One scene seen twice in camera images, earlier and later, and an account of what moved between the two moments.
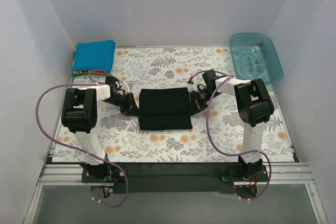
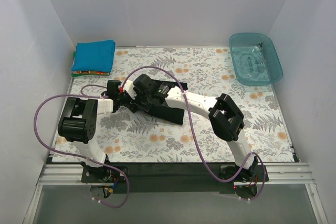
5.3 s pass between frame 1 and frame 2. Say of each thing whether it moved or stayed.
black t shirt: moved
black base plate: stayed
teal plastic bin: stayed
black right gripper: moved
